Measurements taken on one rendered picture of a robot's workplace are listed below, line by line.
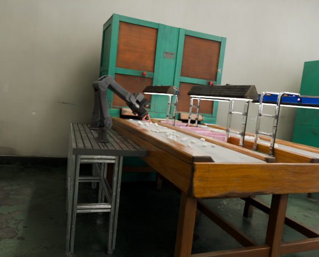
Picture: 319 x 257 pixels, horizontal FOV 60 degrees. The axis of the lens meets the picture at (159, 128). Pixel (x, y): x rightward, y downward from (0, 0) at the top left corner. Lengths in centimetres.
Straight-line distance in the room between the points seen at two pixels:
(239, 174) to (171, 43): 209
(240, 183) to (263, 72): 354
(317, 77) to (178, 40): 230
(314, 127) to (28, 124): 390
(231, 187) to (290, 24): 411
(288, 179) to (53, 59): 301
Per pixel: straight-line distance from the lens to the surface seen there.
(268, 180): 149
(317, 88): 464
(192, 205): 134
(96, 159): 170
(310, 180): 171
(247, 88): 146
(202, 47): 335
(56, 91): 373
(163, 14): 408
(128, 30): 303
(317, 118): 457
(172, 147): 142
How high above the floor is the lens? 100
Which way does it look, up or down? 6 degrees down
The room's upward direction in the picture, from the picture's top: 6 degrees clockwise
